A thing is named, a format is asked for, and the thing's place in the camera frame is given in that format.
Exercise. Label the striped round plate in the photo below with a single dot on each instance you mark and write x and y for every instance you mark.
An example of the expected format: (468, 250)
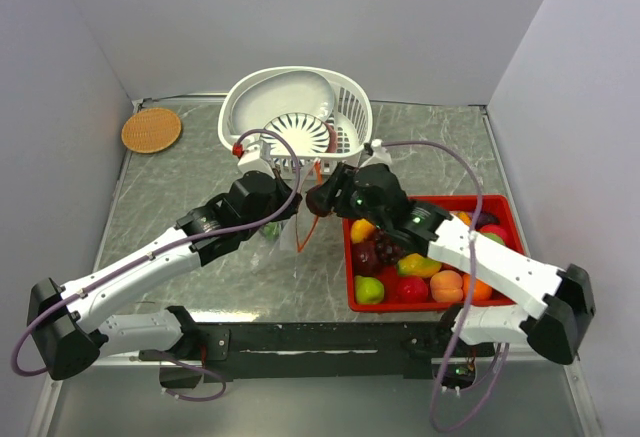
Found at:
(305, 133)

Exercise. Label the round woven coaster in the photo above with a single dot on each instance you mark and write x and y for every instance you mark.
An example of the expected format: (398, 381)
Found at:
(151, 130)

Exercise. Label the white plastic dish basket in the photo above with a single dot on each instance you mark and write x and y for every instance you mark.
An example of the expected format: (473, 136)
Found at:
(350, 123)

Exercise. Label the red round fruit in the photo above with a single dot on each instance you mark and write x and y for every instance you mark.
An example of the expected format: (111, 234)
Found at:
(495, 230)

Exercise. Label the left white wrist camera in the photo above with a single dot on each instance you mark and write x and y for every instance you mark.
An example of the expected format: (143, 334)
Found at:
(251, 157)

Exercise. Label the purple grape bunch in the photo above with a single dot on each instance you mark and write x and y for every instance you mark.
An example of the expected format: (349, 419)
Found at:
(387, 252)

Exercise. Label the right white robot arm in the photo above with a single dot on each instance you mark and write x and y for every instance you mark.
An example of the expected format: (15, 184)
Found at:
(551, 307)

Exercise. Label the clear zip top bag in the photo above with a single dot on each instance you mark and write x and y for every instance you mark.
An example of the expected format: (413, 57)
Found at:
(283, 241)

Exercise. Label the dark purple mangosteen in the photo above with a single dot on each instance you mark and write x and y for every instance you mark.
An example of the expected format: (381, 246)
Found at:
(318, 201)

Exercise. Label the orange carrot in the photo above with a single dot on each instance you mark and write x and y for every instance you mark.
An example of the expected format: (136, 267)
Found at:
(464, 217)

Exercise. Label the green pear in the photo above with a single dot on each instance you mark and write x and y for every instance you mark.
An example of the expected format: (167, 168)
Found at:
(368, 290)

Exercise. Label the yellow orange mango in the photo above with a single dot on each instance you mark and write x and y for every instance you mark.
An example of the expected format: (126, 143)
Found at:
(361, 230)

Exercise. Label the green cabbage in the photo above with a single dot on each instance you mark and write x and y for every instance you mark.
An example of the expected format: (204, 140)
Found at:
(495, 238)

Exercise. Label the orange peach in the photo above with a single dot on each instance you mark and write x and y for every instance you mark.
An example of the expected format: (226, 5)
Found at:
(447, 287)

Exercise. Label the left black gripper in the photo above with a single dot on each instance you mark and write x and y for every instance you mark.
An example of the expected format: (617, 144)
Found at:
(283, 193)

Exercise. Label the red plastic tray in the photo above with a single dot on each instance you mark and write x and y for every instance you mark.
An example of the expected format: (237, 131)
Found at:
(381, 278)

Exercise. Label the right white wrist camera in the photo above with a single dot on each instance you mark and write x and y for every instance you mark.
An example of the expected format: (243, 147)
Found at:
(375, 153)

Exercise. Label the white oval plate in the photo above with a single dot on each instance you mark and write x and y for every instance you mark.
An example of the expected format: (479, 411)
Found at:
(299, 91)

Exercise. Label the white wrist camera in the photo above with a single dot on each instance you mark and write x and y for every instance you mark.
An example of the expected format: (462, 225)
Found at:
(251, 157)
(375, 153)

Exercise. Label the purple eggplant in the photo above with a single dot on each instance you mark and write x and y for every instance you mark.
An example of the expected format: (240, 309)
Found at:
(487, 218)

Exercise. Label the black base frame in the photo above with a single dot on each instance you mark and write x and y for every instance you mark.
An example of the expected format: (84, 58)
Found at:
(261, 350)

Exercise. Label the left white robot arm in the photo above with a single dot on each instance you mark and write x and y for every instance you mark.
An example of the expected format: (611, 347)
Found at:
(74, 324)

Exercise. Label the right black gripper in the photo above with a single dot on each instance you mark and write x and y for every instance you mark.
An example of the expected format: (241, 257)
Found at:
(341, 179)

